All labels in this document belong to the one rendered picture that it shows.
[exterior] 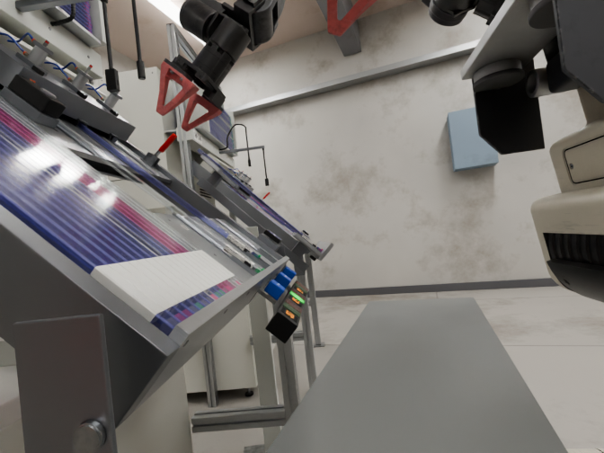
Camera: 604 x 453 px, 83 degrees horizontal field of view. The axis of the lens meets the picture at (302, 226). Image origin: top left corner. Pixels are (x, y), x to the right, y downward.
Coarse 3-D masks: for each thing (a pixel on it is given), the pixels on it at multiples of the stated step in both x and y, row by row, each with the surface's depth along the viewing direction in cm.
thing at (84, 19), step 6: (60, 6) 82; (66, 6) 83; (78, 6) 88; (84, 6) 91; (90, 6) 93; (66, 12) 83; (78, 12) 88; (84, 12) 90; (78, 18) 88; (84, 18) 90; (90, 18) 92; (84, 24) 90; (90, 24) 92; (90, 30) 92
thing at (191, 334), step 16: (272, 272) 65; (240, 288) 41; (256, 288) 53; (224, 304) 33; (240, 304) 46; (192, 320) 26; (208, 320) 28; (224, 320) 40; (176, 336) 24; (192, 336) 26; (208, 336) 36; (176, 352) 24; (192, 352) 33; (176, 368) 30; (160, 384) 27; (144, 400) 25
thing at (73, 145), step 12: (0, 96) 56; (48, 132) 55; (60, 132) 60; (84, 132) 73; (96, 132) 83; (72, 144) 58; (96, 144) 71; (120, 144) 91; (84, 156) 60; (96, 156) 62; (132, 156) 84; (96, 168) 72; (108, 168) 78; (144, 168) 82; (168, 180) 90
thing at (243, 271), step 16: (176, 224) 56; (224, 224) 84; (192, 240) 54; (208, 240) 60; (224, 240) 69; (240, 240) 80; (224, 256) 58; (272, 256) 89; (240, 272) 55; (256, 272) 59
